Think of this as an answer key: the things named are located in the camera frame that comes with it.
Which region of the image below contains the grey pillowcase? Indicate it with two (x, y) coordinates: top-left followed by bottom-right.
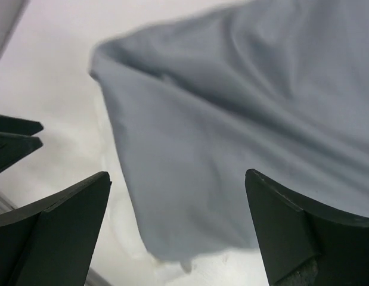
(90, 1), (369, 261)

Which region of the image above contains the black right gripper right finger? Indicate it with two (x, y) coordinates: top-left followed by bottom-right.
(245, 169), (369, 285)

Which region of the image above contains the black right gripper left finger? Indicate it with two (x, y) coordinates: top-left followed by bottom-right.
(0, 172), (111, 285)

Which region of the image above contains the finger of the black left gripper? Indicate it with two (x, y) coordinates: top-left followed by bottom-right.
(0, 132), (43, 173)
(0, 115), (44, 136)

